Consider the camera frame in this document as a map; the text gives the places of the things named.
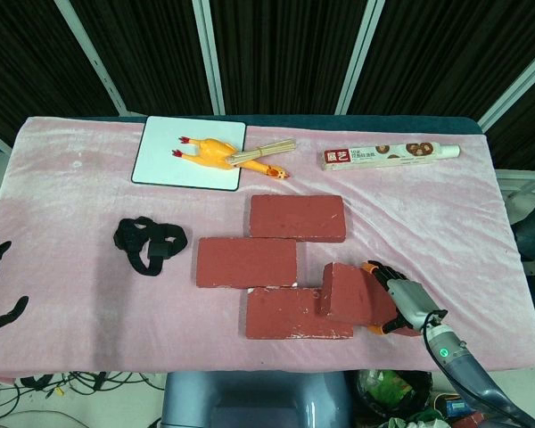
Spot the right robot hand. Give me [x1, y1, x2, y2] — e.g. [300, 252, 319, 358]
[361, 259, 449, 336]

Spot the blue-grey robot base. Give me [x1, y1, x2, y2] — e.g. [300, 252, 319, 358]
[159, 369, 354, 428]

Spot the red brick with white chips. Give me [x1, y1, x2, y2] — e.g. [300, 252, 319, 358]
[243, 286, 355, 341]

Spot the bin with green bag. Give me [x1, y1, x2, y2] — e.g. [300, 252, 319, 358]
[354, 368, 433, 428]

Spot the pink velvet tablecloth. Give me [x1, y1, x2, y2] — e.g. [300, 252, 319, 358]
[0, 116, 535, 385]

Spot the blue packet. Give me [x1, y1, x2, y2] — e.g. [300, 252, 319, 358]
[444, 399, 472, 416]

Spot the baking paper box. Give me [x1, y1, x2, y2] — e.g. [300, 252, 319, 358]
[321, 141, 462, 172]

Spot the metal rack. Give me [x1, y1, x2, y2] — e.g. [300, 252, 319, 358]
[495, 169, 535, 202]

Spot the white board with black edge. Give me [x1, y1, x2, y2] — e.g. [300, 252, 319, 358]
[130, 115, 247, 193]

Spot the bundle of wooden sticks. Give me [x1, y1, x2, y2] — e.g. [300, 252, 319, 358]
[227, 138, 298, 167]

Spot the yellow rubber chicken toy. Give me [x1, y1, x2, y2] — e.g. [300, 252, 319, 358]
[171, 136, 292, 182]

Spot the tangle of black cables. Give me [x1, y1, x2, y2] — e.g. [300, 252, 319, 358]
[0, 370, 166, 428]

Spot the black strap with buckle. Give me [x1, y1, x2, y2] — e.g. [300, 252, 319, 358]
[112, 216, 189, 276]

